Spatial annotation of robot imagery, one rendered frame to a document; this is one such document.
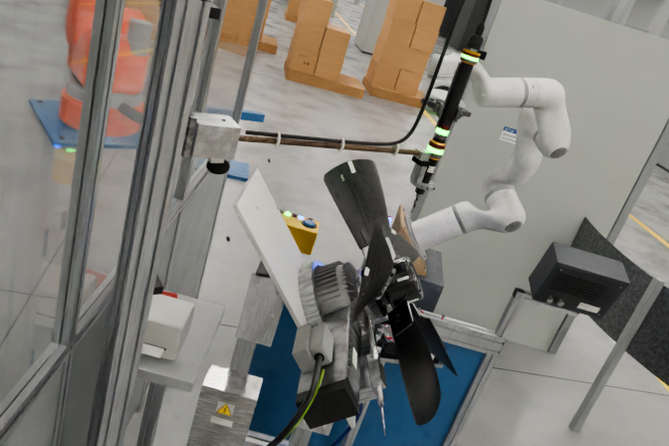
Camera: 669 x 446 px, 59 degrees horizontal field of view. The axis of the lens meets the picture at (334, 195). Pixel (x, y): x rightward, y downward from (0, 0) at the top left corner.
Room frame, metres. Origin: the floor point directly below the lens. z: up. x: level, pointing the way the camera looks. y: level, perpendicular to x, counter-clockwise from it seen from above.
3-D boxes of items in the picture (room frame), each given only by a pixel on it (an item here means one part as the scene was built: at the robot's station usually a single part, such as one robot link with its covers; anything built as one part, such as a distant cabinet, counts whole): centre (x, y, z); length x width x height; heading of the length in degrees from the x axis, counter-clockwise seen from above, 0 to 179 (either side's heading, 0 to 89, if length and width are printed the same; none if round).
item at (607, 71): (3.36, -1.07, 1.10); 1.21 x 0.05 x 2.20; 93
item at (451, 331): (1.87, -0.30, 0.82); 0.90 x 0.04 x 0.08; 93
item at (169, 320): (1.29, 0.35, 0.92); 0.17 x 0.16 x 0.11; 93
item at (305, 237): (1.85, 0.10, 1.02); 0.16 x 0.10 x 0.11; 93
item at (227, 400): (1.27, 0.11, 0.73); 0.15 x 0.09 x 0.22; 93
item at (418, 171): (1.50, -0.21, 1.50); 0.09 x 0.07 x 0.10; 128
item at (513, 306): (1.90, -0.73, 0.96); 0.03 x 0.03 x 0.20; 3
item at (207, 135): (1.13, 0.28, 1.54); 0.10 x 0.07 x 0.08; 128
